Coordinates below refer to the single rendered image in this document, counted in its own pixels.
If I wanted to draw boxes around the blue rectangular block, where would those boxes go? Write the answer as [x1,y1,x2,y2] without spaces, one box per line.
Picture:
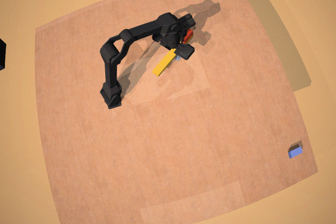
[288,146,302,158]

